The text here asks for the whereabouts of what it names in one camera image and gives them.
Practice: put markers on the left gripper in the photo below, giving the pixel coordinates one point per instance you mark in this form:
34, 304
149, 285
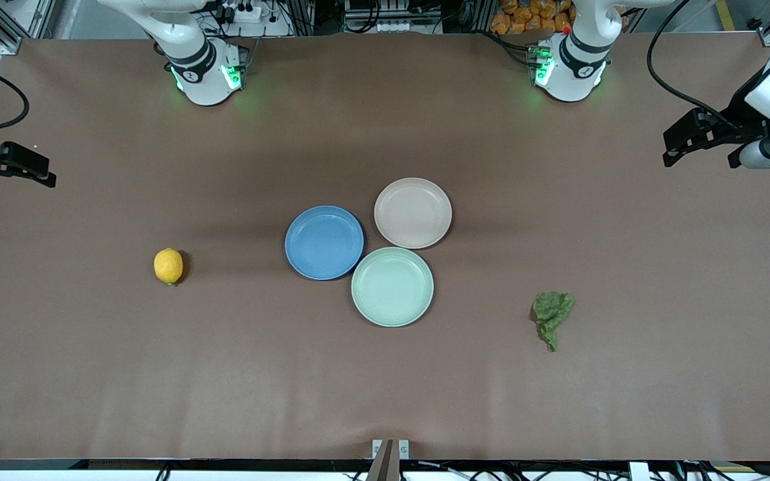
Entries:
740, 115

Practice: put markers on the yellow lemon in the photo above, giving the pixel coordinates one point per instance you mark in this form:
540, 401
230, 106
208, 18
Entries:
168, 266

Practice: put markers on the green lettuce leaf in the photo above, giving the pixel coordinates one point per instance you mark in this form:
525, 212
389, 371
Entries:
551, 310

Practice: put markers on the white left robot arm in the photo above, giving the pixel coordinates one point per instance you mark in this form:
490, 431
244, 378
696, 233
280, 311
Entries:
575, 67

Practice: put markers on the orange snack bags pile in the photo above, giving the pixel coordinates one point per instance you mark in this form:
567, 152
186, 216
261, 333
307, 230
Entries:
532, 17

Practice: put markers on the white power strip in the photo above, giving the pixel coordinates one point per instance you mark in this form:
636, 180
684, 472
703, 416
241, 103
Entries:
241, 11

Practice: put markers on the beige plate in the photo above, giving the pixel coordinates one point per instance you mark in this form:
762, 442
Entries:
413, 213

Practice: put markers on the blue plate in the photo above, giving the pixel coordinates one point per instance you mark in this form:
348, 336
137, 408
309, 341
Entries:
324, 242

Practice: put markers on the pale green plate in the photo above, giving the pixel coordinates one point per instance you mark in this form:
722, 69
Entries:
392, 286

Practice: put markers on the metal bracket with post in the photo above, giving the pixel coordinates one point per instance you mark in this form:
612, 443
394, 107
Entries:
390, 451

